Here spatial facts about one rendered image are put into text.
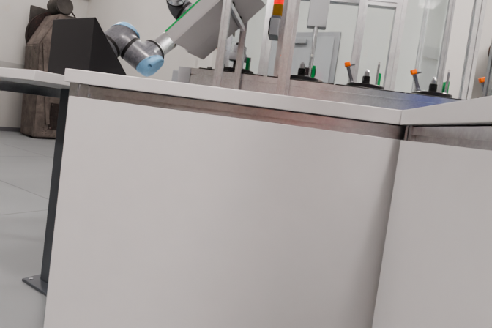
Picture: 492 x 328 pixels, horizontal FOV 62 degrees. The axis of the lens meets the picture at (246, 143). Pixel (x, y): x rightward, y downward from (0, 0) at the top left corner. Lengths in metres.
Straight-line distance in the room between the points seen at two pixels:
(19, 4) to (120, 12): 1.82
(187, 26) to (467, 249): 0.91
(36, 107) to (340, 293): 7.47
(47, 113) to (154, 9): 2.70
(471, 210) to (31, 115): 7.91
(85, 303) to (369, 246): 0.64
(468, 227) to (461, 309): 0.09
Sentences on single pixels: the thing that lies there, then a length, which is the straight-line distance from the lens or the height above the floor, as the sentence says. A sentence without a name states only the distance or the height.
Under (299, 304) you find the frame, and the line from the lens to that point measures 0.95.
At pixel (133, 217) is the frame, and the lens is 0.96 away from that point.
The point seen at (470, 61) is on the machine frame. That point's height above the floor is 1.25.
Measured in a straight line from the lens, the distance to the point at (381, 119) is 0.88.
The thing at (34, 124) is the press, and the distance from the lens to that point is 8.11.
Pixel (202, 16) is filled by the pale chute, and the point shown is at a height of 1.07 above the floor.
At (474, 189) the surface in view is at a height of 0.75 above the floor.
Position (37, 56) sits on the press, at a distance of 8.11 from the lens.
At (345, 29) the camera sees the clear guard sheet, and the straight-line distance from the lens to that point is 3.04.
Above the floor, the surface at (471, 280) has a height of 0.66.
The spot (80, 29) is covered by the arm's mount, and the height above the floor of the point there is 1.06.
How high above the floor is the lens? 0.80
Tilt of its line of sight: 3 degrees down
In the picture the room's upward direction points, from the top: 8 degrees clockwise
